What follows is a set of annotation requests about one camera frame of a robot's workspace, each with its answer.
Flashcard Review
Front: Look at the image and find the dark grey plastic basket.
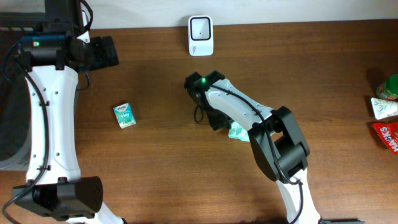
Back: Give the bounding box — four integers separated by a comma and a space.
1, 12, 45, 171

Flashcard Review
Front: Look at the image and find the white barcode scanner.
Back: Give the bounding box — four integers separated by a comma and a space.
187, 15, 214, 57

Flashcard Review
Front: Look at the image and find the small teal tissue pack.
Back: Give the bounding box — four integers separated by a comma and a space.
113, 103, 136, 129

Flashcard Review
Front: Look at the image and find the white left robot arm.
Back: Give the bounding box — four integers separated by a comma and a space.
11, 1, 124, 223

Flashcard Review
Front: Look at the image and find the white cream tube gold cap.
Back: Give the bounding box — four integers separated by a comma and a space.
371, 98, 397, 120

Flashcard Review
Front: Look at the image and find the teal wet wipes pack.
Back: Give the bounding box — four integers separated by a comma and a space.
228, 121, 249, 142

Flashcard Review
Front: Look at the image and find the red candy bag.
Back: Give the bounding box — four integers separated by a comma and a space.
371, 122, 398, 154

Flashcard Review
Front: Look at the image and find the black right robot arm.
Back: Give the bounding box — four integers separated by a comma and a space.
184, 71, 321, 223

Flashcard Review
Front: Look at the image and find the green lid jar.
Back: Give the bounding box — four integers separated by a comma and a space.
376, 74, 397, 101

